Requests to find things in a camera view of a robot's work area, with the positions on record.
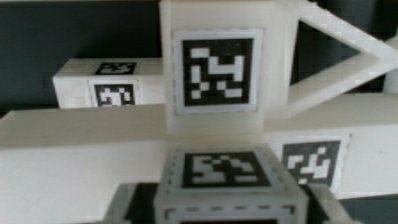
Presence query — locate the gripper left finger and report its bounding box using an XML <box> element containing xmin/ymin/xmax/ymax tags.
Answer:
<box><xmin>92</xmin><ymin>183</ymin><xmax>158</xmax><ymax>224</ymax></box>

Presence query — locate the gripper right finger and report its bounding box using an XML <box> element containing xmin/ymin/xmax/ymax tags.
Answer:
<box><xmin>300</xmin><ymin>184</ymin><xmax>362</xmax><ymax>224</ymax></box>

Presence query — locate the white tagged leg cube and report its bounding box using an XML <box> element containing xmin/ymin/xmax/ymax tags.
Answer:
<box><xmin>152</xmin><ymin>146</ymin><xmax>309</xmax><ymax>224</ymax></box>

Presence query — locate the white chair back frame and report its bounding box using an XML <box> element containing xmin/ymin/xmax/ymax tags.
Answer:
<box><xmin>0</xmin><ymin>0</ymin><xmax>398</xmax><ymax>219</ymax></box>

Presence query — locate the white chair seat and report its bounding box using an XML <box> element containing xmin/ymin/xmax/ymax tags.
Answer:
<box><xmin>53</xmin><ymin>58</ymin><xmax>165</xmax><ymax>109</ymax></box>

